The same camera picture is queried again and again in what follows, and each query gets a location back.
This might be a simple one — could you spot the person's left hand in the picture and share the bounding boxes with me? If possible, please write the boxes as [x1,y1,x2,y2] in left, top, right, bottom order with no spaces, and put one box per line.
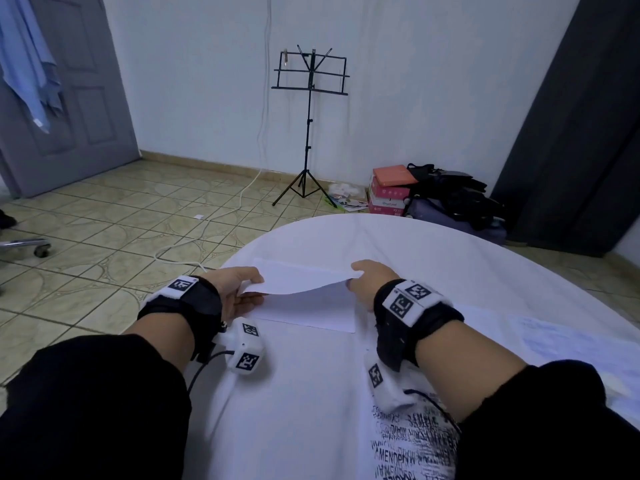
[199,267,266,323]

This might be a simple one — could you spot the white shirt with black print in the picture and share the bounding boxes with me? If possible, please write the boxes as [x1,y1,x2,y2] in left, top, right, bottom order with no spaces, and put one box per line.
[369,395,462,480]

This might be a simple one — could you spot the person's right hand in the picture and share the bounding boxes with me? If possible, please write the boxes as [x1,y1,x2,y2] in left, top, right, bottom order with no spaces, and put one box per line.
[346,259,401,311]

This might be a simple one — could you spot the purple bag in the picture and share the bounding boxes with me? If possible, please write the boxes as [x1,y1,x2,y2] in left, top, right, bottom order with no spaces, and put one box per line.
[404,197,509,246]

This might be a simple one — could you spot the person's left forearm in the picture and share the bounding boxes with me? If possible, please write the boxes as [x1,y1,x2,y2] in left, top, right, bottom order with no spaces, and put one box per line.
[124,314,197,375]

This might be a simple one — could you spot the person's right forearm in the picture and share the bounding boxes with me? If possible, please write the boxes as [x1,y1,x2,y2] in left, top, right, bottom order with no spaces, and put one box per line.
[414,320,528,423]

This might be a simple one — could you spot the grey panel door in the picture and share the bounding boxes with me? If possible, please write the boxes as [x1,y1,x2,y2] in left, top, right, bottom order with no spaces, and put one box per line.
[0,0,141,199]

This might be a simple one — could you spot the black music stand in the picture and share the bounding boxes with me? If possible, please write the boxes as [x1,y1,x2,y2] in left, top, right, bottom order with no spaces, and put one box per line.
[271,44,350,209]

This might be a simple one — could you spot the white tablecloth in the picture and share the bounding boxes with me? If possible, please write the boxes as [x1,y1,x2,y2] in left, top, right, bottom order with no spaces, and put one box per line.
[182,213,640,480]

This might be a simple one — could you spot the dark grey curtain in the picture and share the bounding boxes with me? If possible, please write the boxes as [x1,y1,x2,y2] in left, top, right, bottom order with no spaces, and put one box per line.
[491,0,640,258]

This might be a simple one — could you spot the black bag pile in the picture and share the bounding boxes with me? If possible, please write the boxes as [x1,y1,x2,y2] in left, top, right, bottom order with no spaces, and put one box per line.
[406,163,507,231]

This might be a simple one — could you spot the white paper sheet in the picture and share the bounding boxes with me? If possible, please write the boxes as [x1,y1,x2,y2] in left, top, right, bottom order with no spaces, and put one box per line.
[239,258,360,334]

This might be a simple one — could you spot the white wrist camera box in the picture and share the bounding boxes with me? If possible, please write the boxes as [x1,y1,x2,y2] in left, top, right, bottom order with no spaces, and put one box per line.
[364,351,418,414]
[214,318,266,376]

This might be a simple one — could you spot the orange box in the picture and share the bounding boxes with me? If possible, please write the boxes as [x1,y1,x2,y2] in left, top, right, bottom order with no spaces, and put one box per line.
[372,164,419,188]

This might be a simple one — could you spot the black wrist strap with markers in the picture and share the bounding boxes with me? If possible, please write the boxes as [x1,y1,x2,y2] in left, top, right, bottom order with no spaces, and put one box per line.
[373,278,465,373]
[137,275,224,364]

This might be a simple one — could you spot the black sleeve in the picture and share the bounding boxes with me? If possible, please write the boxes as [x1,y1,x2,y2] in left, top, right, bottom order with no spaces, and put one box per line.
[455,360,640,480]
[0,334,193,480]

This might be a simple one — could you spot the papers on floor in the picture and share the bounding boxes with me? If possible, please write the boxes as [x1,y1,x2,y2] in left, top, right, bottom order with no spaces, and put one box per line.
[327,182,371,213]

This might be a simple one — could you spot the light blue hanging cloth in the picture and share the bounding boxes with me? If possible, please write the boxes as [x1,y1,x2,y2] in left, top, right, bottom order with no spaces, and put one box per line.
[0,0,64,135]

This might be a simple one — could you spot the white sheet with faint writing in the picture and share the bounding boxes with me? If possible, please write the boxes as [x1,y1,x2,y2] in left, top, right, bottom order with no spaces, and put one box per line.
[509,315,640,413]

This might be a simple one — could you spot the black camera cable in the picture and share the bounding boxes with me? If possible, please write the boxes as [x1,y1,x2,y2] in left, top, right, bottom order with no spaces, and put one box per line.
[187,349,236,395]
[403,389,462,436]

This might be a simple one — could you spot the pink cardboard box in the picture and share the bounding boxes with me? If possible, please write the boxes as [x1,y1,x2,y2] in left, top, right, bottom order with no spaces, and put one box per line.
[368,177,412,216]

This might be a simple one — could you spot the chair base with caster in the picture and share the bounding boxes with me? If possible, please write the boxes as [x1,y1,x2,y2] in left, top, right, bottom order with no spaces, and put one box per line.
[0,238,52,259]

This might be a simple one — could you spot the white power cable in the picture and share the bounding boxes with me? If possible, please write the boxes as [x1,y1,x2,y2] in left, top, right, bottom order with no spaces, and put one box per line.
[154,0,275,275]

